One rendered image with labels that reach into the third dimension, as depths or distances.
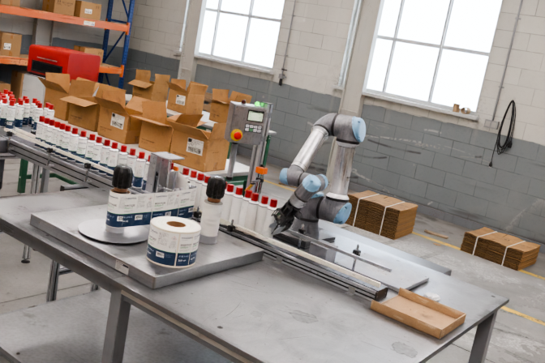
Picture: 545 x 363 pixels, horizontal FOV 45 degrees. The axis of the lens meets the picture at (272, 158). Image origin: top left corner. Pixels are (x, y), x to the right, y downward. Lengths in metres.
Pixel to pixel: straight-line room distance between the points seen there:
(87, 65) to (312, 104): 3.14
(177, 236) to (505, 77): 6.11
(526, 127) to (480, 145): 0.58
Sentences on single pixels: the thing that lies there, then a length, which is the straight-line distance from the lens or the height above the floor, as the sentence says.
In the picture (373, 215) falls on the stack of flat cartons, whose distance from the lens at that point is 7.05.
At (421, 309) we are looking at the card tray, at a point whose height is 0.83.
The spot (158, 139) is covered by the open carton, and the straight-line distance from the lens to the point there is 5.15.
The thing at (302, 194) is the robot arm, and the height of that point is 1.17.
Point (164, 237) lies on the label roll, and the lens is 2.56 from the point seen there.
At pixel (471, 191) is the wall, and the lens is 8.29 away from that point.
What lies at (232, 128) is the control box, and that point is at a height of 1.35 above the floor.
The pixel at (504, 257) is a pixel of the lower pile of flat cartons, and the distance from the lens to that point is 7.05.
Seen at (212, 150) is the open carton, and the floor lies 0.94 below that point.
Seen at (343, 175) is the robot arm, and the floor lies 1.22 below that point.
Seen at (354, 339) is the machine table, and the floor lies 0.83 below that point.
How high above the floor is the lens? 1.81
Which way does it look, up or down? 10 degrees down
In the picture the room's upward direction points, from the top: 10 degrees clockwise
